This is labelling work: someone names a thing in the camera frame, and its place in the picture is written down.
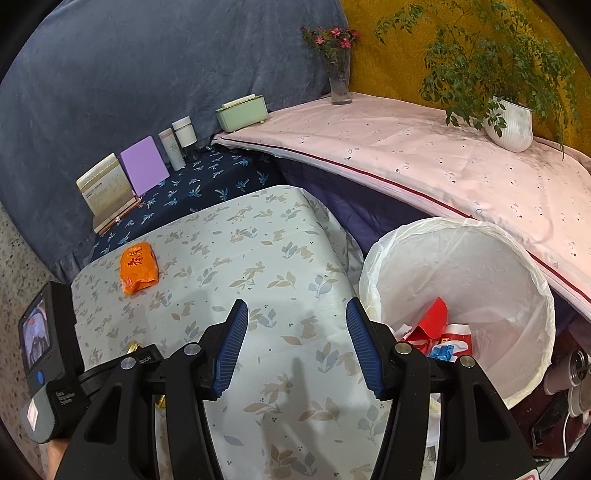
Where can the person's left forearm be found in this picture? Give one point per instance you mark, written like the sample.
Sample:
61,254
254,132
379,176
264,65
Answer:
55,459

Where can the white paper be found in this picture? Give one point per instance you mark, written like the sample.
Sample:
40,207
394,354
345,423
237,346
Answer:
401,330

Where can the blue-grey blanket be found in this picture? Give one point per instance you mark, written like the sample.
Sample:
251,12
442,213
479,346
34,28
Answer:
138,69

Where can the orange plastic packet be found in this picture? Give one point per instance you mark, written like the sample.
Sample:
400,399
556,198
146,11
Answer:
138,267

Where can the yellow cloth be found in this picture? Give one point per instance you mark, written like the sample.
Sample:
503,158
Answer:
388,64

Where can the floral rabbit tablecloth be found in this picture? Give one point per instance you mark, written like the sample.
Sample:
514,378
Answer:
258,258

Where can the green tissue box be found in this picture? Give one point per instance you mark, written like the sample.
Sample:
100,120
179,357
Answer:
240,115

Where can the glass vase with red flowers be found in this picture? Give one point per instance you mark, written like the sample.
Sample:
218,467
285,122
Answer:
340,83

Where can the pink cloth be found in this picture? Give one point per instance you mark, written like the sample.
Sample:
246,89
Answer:
415,161

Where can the red envelope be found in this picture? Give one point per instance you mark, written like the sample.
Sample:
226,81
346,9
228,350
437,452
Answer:
434,318

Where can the blue packet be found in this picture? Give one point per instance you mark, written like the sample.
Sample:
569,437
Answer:
441,351

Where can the beige open box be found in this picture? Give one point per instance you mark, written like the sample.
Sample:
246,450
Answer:
106,189

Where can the dark red stool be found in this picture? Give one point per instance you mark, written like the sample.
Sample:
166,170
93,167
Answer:
545,424

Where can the red and white paper cup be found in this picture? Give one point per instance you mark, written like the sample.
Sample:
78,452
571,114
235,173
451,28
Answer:
457,336

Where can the purple board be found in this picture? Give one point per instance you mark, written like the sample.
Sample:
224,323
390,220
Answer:
144,166

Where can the navy leaf print cloth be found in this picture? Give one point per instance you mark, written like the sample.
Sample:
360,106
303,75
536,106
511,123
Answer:
207,184

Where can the bin with white plastic bag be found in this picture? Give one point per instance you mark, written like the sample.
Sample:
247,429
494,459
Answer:
461,267

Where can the gold foil wrapper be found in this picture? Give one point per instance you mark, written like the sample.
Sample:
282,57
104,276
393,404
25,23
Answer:
134,347

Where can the pink cup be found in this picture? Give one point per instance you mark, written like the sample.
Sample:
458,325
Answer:
561,376

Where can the wooden stand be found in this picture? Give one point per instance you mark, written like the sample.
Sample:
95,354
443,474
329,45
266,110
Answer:
117,217

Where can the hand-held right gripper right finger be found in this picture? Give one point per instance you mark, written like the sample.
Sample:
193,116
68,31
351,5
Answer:
364,350

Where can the dark purple cloth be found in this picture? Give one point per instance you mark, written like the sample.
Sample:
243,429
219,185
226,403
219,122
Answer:
351,203

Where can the white mug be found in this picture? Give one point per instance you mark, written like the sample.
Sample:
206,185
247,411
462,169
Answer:
579,401

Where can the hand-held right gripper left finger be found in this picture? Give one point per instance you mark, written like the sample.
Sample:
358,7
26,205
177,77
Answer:
231,350

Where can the green plant in white pot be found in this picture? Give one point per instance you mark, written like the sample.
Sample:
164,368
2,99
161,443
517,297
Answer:
510,124

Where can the slim white bottle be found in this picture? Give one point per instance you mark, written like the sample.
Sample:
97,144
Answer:
171,150

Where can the white jar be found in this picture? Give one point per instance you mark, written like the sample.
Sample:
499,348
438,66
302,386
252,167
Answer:
183,134

